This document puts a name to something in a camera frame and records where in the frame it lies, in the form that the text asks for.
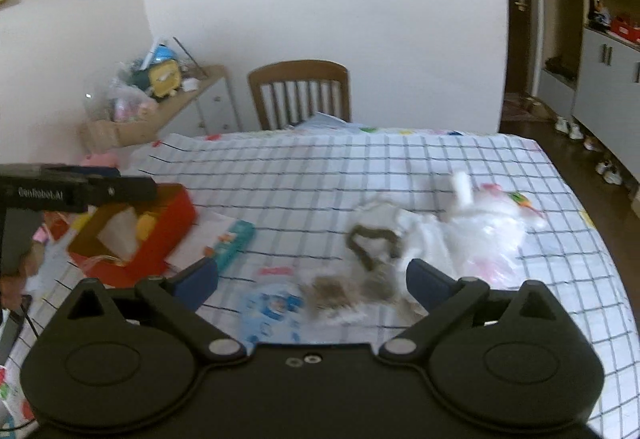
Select pink patterned folded cloth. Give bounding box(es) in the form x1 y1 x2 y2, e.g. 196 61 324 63
80 152 119 168

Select light blue cloth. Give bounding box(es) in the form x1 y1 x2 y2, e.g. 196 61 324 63
286 112 362 133

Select brown dried herb packet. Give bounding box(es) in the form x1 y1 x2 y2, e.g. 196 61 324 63
302 274 366 325

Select left hand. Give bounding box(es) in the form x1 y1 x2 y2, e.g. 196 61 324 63
1 243 43 312

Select yellow soft toy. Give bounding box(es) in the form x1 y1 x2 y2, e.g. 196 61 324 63
136 213 157 242

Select red gold metal tin box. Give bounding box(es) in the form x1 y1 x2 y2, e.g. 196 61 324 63
67 184 196 287

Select plastic bag of pink items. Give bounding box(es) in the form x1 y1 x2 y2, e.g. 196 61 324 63
106 78 158 123

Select grey shoe cabinet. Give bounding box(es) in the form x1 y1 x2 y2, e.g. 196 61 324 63
538 0 639 176

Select brown heart ribbon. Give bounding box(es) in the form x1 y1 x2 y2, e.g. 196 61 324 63
346 225 402 272

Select clear glass dome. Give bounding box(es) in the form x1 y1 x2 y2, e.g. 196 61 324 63
84 89 113 122

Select yellow cartoon desk clock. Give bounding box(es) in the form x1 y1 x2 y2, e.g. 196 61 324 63
149 59 182 101

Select wooden desktop organizer box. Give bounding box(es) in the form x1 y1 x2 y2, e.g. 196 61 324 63
78 120 157 153

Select clear plastic bag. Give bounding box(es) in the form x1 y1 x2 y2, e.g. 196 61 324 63
98 207 139 263

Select white plush toy bag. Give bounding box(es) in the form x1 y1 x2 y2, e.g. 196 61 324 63
398 172 546 289

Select blue cartoon tissue pack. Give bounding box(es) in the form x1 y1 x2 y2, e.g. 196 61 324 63
240 282 305 350

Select brown wooden chair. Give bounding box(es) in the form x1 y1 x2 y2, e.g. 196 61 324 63
247 59 352 130

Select white wooden drawer cabinet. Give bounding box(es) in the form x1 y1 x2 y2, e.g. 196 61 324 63
155 66 242 138

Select small white box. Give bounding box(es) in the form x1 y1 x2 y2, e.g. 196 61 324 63
181 77 200 92

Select teal pencil case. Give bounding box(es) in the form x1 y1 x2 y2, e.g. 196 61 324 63
204 219 256 273

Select white black grid tablecloth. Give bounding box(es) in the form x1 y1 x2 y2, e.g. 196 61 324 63
124 130 639 438

